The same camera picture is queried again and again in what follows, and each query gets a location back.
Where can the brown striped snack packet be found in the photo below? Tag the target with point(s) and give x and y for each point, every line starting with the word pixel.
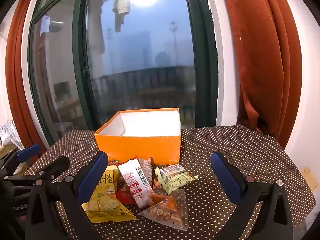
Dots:
pixel 146 170

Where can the brown polka dot tablecloth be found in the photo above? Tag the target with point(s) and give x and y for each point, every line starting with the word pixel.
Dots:
pixel 237 150

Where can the hanging pale garment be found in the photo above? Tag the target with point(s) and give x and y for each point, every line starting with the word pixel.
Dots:
pixel 122 2

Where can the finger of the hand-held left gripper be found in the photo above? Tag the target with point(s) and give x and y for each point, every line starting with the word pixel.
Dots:
pixel 28 152
pixel 53 167

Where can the yellow potato chip bag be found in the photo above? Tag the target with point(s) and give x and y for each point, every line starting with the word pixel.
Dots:
pixel 105 202

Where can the dark green window frame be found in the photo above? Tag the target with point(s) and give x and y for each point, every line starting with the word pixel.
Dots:
pixel 82 55

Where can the balcony railing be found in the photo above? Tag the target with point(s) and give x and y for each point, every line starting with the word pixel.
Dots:
pixel 150 75

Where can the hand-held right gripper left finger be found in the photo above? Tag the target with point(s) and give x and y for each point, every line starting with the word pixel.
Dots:
pixel 93 177

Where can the black and white patterned cloth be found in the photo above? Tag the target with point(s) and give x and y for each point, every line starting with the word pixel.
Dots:
pixel 10 135

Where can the white and red snack packet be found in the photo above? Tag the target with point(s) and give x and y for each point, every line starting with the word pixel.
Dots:
pixel 133 180

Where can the light wooden board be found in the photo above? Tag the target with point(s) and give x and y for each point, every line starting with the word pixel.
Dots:
pixel 310 178

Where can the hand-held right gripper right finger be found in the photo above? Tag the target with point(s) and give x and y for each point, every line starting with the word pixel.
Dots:
pixel 225 177

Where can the orange cardboard box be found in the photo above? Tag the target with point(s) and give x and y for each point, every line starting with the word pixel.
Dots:
pixel 140 150

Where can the rust orange curtain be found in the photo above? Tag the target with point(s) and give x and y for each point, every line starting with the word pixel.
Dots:
pixel 17 80
pixel 262 55

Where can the dark red snack packet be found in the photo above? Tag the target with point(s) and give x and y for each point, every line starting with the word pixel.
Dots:
pixel 123 196

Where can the orange snack packet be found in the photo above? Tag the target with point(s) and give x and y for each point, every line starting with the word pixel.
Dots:
pixel 156 185

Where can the clear triangular snack packet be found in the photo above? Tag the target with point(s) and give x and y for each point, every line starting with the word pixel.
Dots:
pixel 172 217

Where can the pale green labelled snack packet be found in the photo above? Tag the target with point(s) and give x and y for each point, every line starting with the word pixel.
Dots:
pixel 172 171

